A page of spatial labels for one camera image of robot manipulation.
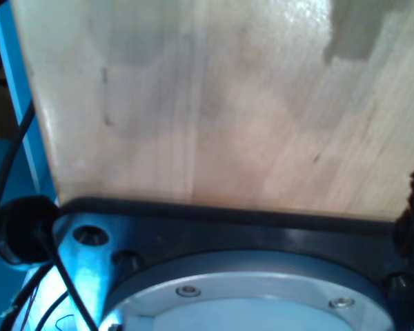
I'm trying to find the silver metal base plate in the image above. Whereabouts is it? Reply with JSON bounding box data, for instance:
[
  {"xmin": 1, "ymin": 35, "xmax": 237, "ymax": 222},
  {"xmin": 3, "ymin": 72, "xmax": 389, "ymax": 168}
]
[{"xmin": 51, "ymin": 212, "xmax": 125, "ymax": 331}]

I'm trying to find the black round cable plug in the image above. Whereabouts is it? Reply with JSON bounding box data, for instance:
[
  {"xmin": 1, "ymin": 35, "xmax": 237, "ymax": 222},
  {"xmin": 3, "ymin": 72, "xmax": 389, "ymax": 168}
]
[{"xmin": 0, "ymin": 194, "xmax": 103, "ymax": 331}]

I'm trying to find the thin black cable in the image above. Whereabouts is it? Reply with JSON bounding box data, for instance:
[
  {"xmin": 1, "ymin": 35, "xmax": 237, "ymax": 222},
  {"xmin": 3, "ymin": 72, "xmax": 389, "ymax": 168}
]
[{"xmin": 0, "ymin": 101, "xmax": 37, "ymax": 214}]

